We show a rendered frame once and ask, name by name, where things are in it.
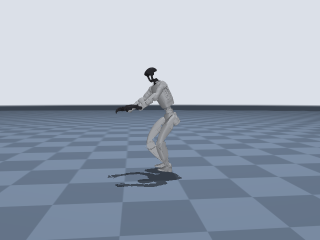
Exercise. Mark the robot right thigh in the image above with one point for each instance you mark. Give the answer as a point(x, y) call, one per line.
point(154, 132)

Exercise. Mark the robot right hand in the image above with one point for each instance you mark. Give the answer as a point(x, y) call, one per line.
point(122, 109)

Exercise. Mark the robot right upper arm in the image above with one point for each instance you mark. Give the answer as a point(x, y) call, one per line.
point(146, 95)

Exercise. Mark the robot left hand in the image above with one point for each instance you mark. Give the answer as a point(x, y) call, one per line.
point(132, 106)

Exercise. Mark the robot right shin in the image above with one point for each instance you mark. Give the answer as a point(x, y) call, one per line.
point(155, 153)

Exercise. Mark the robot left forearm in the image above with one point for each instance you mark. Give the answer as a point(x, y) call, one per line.
point(147, 102)

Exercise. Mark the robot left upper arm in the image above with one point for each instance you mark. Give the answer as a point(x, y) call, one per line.
point(161, 87)

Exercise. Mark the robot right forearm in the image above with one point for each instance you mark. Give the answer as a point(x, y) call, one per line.
point(137, 102)

